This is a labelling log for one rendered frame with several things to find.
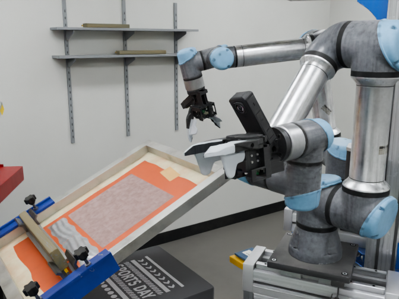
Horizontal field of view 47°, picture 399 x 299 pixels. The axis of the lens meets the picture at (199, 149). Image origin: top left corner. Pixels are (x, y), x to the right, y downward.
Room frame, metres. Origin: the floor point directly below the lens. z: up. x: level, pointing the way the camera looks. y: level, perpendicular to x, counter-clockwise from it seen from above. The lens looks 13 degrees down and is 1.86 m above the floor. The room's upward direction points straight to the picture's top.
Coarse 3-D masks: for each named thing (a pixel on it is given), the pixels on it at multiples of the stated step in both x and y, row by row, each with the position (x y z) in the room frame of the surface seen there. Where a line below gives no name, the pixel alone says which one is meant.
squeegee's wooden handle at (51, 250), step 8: (24, 216) 1.53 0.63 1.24; (24, 224) 1.54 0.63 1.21; (32, 224) 1.45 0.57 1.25; (32, 232) 1.41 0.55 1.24; (40, 232) 1.38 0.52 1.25; (40, 240) 1.33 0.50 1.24; (48, 240) 1.32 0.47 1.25; (48, 248) 1.28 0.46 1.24; (56, 248) 1.26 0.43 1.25; (56, 256) 1.26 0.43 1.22; (56, 264) 1.26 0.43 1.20; (64, 264) 1.27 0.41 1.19
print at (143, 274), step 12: (120, 264) 1.73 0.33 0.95; (132, 264) 1.73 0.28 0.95; (144, 264) 1.73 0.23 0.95; (156, 264) 1.73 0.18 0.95; (120, 276) 1.63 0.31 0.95; (132, 276) 1.63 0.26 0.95; (144, 276) 1.63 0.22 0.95; (156, 276) 1.63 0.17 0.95; (168, 276) 1.63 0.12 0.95; (108, 288) 1.54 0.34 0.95; (120, 288) 1.54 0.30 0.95; (132, 288) 1.54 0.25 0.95; (144, 288) 1.54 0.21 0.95; (156, 288) 1.54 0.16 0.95; (168, 288) 1.54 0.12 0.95
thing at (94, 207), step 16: (144, 160) 1.87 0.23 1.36; (128, 176) 1.78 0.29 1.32; (144, 176) 1.73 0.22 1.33; (160, 176) 1.69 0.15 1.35; (96, 192) 1.74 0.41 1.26; (112, 192) 1.70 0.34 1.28; (128, 192) 1.65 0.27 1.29; (80, 208) 1.66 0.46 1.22; (96, 208) 1.62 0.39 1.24; (112, 208) 1.58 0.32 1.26; (48, 224) 1.63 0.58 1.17; (80, 224) 1.55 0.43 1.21; (32, 256) 1.45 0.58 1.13
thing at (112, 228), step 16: (144, 192) 1.61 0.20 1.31; (160, 192) 1.57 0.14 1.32; (176, 192) 1.53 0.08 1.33; (128, 208) 1.54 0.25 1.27; (144, 208) 1.50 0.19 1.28; (160, 208) 1.47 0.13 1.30; (96, 224) 1.51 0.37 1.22; (112, 224) 1.48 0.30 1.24; (128, 224) 1.44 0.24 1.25; (96, 240) 1.41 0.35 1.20; (112, 240) 1.38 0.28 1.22; (32, 272) 1.36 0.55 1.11; (48, 272) 1.33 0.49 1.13; (48, 288) 1.25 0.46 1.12
